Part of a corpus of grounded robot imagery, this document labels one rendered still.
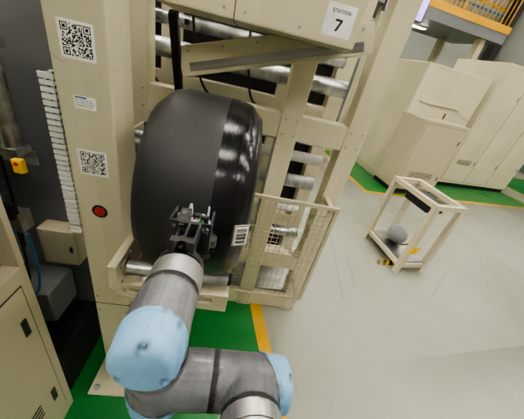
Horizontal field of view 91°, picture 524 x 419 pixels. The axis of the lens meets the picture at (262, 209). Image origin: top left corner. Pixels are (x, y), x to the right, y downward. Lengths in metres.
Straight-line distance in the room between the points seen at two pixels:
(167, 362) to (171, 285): 0.09
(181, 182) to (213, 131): 0.14
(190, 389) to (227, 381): 0.05
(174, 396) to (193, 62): 0.99
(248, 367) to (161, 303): 0.15
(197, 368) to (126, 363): 0.11
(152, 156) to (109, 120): 0.20
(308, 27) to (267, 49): 0.19
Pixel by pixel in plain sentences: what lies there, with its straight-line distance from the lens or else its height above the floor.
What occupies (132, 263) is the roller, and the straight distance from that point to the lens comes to 0.94.
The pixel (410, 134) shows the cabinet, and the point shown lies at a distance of 4.95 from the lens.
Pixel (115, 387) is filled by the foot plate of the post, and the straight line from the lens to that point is 1.74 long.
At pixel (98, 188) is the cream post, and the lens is 0.89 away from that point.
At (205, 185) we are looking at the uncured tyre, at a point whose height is 1.30.
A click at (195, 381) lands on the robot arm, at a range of 0.40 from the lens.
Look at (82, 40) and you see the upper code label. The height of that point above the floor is 1.51.
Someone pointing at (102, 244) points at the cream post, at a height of 0.92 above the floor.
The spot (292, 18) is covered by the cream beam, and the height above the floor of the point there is 1.68.
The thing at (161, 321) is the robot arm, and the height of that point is 1.32.
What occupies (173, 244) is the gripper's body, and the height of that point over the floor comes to 1.32.
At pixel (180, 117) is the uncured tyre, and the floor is 1.41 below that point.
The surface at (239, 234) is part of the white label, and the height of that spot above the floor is 1.19.
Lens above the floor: 1.57
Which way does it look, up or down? 31 degrees down
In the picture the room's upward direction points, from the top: 14 degrees clockwise
